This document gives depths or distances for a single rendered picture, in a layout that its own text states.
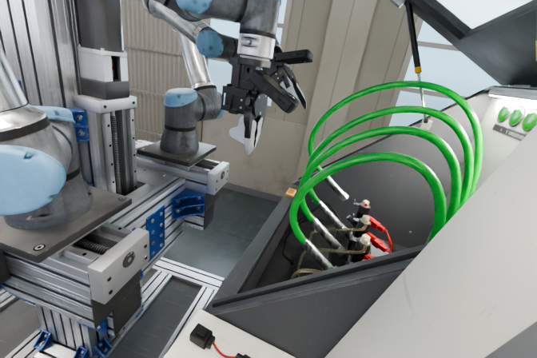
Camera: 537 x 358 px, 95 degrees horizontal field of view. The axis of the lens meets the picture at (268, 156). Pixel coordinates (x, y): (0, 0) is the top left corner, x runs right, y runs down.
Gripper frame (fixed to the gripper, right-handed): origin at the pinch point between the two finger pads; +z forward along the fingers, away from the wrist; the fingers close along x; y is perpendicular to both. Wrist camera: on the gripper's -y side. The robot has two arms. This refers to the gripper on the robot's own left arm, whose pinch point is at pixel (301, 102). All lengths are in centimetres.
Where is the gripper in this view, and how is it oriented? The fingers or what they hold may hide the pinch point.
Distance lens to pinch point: 79.1
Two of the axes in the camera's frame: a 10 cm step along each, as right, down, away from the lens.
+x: -4.9, 0.1, -8.7
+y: -7.8, 4.3, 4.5
